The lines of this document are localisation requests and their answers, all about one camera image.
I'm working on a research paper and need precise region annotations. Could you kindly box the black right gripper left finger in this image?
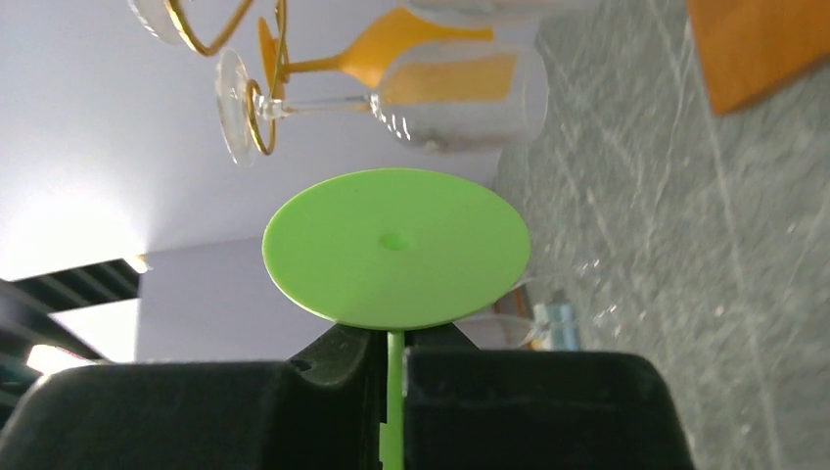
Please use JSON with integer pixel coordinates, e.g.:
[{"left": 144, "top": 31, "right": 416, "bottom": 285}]
[{"left": 1, "top": 325, "right": 387, "bottom": 469}]

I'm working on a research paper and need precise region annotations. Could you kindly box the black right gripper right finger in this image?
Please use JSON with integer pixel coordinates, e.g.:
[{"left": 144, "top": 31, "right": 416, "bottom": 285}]
[{"left": 403, "top": 325, "right": 694, "bottom": 469}]

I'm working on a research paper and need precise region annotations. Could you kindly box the green plastic wine glass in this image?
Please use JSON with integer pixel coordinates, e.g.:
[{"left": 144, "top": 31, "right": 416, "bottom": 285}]
[{"left": 262, "top": 168, "right": 530, "bottom": 469}]

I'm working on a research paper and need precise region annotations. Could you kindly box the clear wine glass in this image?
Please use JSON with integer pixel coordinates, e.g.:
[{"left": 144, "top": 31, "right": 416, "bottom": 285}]
[
  {"left": 214, "top": 41, "right": 549, "bottom": 167},
  {"left": 128, "top": 0, "right": 599, "bottom": 44}
]

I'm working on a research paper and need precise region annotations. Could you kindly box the yellow plastic wine glass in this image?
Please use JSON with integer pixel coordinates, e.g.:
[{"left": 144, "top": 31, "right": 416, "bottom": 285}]
[{"left": 257, "top": 1, "right": 494, "bottom": 99}]

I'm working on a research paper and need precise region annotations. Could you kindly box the gold wire rack wooden base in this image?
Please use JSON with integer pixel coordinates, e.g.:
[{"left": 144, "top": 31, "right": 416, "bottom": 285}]
[{"left": 161, "top": 0, "right": 830, "bottom": 157}]

